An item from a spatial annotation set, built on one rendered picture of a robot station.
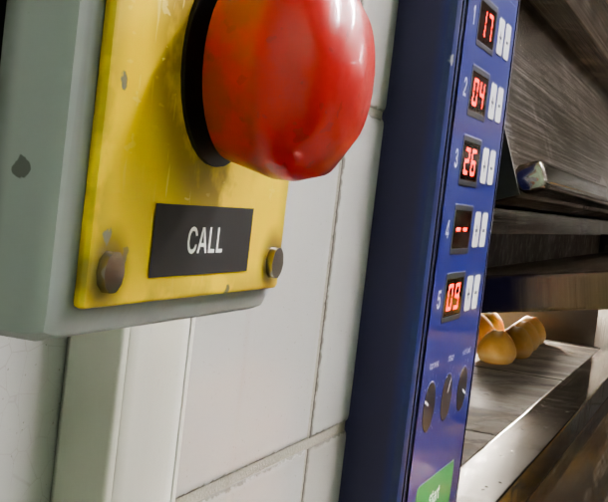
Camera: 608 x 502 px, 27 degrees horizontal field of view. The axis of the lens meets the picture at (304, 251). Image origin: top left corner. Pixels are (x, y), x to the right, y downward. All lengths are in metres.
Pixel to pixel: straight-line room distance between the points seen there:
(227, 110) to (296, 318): 0.31
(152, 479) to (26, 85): 0.19
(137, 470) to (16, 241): 0.17
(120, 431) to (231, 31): 0.16
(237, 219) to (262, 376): 0.25
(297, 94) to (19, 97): 0.05
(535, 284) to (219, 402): 0.41
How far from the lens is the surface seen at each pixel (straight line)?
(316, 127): 0.22
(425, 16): 0.61
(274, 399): 0.51
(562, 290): 0.83
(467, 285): 0.70
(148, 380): 0.36
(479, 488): 1.19
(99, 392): 0.34
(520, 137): 0.92
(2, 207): 0.20
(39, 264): 0.20
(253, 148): 0.22
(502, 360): 2.11
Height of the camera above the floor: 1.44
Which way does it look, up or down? 3 degrees down
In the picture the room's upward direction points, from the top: 7 degrees clockwise
